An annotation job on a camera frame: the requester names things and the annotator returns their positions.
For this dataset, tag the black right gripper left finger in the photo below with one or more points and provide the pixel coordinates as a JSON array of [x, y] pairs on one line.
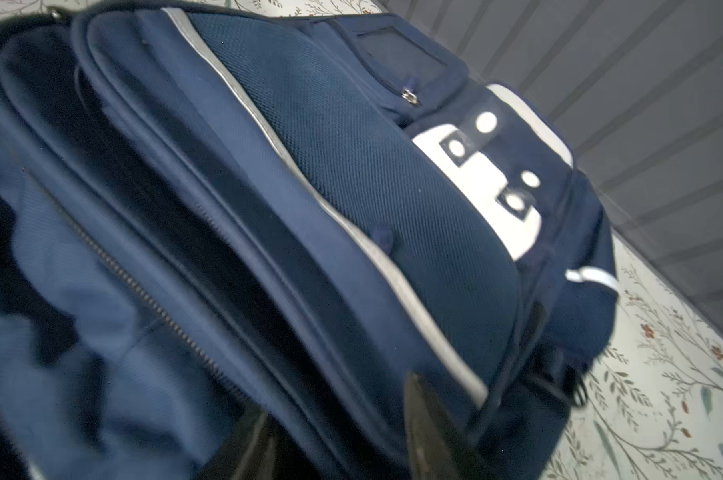
[[258, 448]]

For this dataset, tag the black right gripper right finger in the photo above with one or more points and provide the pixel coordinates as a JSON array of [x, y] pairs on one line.
[[436, 448]]

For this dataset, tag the navy blue student backpack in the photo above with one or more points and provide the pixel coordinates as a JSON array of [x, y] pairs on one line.
[[202, 209]]

